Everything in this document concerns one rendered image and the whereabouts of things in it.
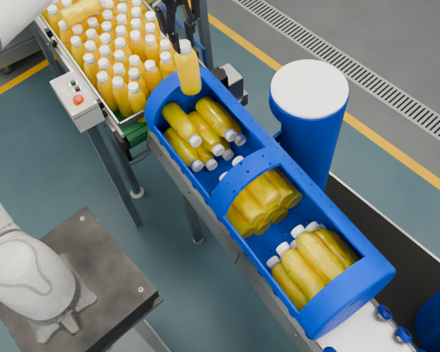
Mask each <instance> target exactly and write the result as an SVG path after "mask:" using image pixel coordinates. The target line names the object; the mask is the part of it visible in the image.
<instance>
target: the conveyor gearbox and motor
mask: <svg viewBox="0 0 440 352"><path fill-rule="evenodd" d="M220 68H223V69H224V70H225V72H226V75H227V76H228V86H229V92H230V93H231V94H232V95H233V96H234V97H235V98H236V99H237V100H238V101H239V102H240V103H241V104H242V105H243V106H245V105H247V104H248V93H247V92H246V91H245V90H244V79H243V76H241V75H240V74H239V73H238V72H237V71H236V70H235V69H234V68H233V67H232V64H229V63H228V64H226V65H224V66H222V67H220Z"/></svg>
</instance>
